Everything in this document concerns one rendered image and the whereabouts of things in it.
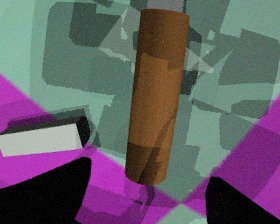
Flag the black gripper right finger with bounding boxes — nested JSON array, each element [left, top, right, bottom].
[[205, 177, 280, 224]]

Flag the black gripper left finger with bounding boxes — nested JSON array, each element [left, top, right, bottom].
[[0, 157, 91, 224]]

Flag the brown cylinder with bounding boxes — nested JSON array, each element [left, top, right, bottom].
[[125, 0, 190, 184]]

